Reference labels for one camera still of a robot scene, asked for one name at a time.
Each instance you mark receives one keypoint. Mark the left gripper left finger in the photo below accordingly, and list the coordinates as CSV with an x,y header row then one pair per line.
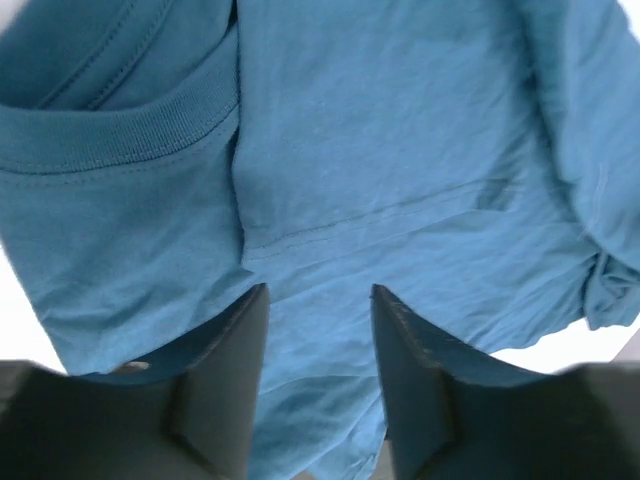
x,y
183,411

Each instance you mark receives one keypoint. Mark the dark blue t-shirt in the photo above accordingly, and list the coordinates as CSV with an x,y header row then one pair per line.
x,y
159,158

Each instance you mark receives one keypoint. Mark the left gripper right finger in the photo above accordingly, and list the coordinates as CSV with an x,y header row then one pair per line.
x,y
454,412

